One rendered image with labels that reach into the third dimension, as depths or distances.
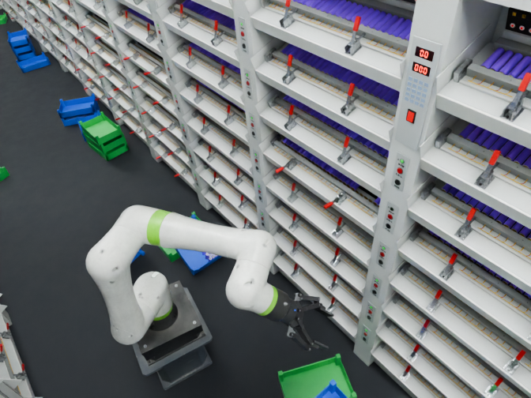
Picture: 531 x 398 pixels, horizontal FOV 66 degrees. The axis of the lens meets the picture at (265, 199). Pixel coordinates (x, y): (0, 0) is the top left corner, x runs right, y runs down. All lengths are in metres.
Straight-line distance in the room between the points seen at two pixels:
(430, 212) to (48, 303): 2.12
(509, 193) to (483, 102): 0.22
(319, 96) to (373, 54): 0.26
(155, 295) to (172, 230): 0.44
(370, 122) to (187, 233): 0.63
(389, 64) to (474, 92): 0.22
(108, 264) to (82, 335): 1.22
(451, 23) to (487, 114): 0.20
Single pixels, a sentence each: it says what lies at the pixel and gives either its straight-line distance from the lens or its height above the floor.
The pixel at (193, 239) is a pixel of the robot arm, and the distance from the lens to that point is 1.27.
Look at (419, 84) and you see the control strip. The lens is 1.05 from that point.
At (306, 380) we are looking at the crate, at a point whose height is 0.00.
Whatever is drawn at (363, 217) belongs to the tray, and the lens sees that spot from 1.47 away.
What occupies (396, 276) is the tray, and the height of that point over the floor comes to 0.71.
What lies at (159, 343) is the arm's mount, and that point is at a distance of 1.84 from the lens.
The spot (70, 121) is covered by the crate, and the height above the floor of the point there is 0.04.
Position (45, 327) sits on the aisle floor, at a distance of 2.60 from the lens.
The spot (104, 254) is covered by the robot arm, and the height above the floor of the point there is 1.04.
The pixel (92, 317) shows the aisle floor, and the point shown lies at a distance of 2.51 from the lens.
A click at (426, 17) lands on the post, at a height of 1.60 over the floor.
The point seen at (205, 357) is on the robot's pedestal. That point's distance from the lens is 2.16.
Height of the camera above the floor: 1.96
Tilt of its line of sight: 44 degrees down
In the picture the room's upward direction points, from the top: 5 degrees counter-clockwise
